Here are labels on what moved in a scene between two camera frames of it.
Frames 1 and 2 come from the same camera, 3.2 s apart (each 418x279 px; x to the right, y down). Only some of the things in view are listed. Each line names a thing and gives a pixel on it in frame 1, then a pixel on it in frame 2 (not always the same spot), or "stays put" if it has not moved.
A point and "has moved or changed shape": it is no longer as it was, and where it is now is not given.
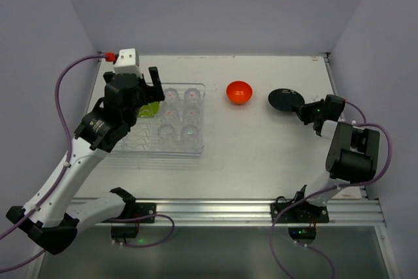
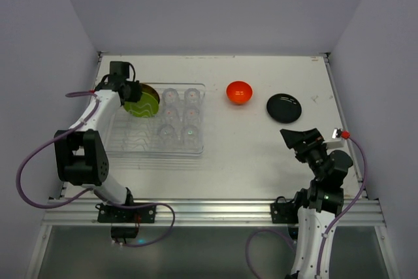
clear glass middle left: (169, 114) stays put
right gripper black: (309, 113) -> (307, 144)
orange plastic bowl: (239, 92) stays put
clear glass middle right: (191, 114) stays put
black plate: (287, 100) has moved or changed shape
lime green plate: (149, 110) stays put
